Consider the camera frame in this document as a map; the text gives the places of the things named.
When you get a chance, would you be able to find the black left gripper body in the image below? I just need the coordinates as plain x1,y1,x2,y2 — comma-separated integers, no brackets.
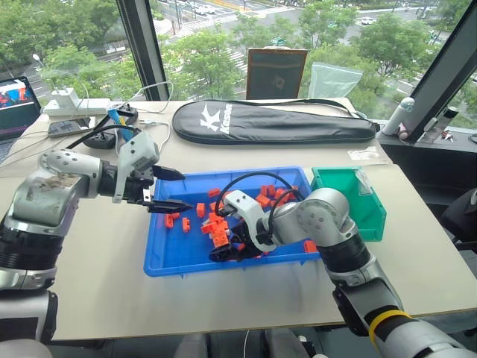
121,166,157,206

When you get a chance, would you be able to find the black plug adapter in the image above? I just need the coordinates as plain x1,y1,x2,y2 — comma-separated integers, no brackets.
110,104,139,121

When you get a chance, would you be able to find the white charging cable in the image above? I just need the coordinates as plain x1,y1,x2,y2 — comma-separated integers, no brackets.
122,80,175,114

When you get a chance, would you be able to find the black chair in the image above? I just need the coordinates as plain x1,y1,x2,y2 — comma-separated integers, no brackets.
438,187,477,245

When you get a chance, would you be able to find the orange battery block cluster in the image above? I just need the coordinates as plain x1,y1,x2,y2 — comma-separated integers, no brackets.
200,218,231,248

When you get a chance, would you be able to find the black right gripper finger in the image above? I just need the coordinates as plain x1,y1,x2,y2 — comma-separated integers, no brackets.
237,244,264,261
208,245,239,263

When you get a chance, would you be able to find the dark window pillar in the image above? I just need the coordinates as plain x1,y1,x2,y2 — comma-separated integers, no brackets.
115,0,171,102
408,0,477,142

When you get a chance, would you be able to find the green translucent plastic bag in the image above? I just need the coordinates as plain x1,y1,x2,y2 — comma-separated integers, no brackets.
308,61,364,100

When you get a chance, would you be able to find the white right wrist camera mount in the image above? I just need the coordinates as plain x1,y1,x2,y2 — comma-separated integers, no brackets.
222,189,279,251

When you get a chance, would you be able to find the grey rounded shape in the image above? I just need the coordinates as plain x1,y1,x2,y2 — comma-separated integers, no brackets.
262,327,318,358

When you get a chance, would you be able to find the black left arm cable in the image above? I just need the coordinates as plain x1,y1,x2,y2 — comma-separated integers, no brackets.
68,125,142,149

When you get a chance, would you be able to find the black window ledge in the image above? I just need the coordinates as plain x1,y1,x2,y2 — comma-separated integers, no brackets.
375,125,477,204

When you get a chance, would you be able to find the white charger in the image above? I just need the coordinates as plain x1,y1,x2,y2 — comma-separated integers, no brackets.
51,87,80,108

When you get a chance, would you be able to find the white power strip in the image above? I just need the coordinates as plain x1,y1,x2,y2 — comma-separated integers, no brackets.
43,97,113,117

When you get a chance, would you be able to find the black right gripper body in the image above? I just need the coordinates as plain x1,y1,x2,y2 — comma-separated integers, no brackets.
228,219,259,259

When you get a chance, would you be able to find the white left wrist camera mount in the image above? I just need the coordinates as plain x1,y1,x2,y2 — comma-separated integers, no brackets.
111,130,161,204

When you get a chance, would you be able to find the blue plastic bin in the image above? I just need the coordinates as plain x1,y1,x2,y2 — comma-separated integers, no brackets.
143,166,322,278

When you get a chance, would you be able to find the black racket bag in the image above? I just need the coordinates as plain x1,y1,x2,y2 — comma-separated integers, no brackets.
171,98,378,145

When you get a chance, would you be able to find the green plastic bin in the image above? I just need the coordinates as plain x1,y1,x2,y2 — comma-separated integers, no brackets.
310,166,387,242

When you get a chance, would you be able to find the white bottle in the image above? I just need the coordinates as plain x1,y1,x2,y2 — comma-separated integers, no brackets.
381,96,416,136

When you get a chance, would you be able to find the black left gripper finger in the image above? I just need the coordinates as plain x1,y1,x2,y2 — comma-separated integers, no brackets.
152,165,186,182
142,199,195,215

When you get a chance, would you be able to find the white usb cable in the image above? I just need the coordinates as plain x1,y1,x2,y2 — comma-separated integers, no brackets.
140,119,172,151

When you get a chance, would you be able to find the clear plastic packet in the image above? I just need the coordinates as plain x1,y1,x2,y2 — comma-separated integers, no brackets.
347,146,385,164

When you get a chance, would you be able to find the open laptop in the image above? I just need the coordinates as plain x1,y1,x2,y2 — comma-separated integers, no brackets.
0,75,42,142

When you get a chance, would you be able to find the smartphone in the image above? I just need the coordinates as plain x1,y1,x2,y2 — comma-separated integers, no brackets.
47,117,93,139

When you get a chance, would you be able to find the brown framed board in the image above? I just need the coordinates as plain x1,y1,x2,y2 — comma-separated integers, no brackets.
246,47,309,101

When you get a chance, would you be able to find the blue pen-shaped tool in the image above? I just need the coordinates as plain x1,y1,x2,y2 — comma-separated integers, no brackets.
107,108,135,142

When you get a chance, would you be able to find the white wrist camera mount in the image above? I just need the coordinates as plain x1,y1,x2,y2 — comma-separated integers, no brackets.
111,130,161,204
222,189,279,251

